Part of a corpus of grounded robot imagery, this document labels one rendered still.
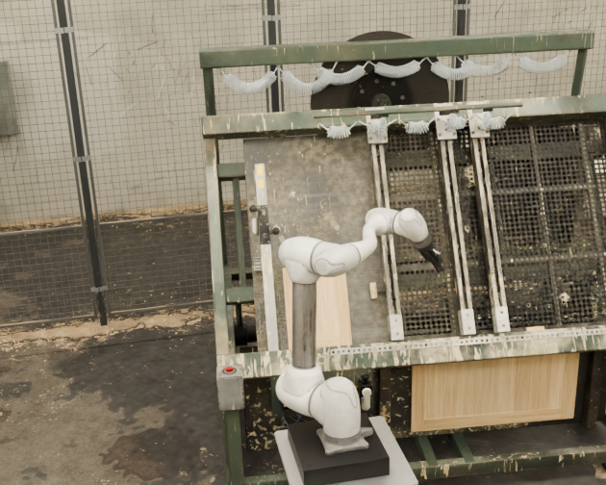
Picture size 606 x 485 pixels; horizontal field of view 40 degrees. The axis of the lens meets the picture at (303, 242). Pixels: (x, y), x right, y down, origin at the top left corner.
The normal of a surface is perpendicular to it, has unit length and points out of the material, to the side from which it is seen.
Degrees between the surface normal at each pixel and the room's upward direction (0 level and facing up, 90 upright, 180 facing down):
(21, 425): 0
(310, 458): 2
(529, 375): 90
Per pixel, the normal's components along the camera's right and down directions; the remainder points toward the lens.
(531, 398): 0.10, 0.36
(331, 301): 0.06, -0.22
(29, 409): -0.04, -0.93
